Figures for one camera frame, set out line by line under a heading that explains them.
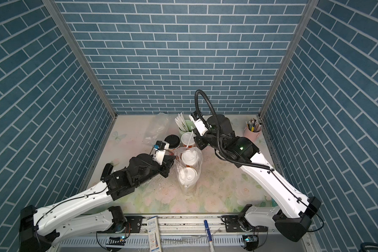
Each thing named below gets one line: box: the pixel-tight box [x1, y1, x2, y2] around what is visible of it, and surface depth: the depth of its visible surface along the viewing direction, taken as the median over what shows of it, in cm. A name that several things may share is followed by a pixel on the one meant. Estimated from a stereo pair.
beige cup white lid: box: [177, 166, 198, 194], surface depth 71 cm
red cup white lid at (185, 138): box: [180, 131, 196, 149], surface depth 88 cm
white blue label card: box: [145, 216, 162, 252], surface depth 71 cm
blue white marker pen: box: [203, 219, 215, 252], surface depth 71 cm
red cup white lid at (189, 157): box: [181, 149, 199, 168], surface depth 79 cm
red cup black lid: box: [164, 134, 181, 151], surface depth 88 cm
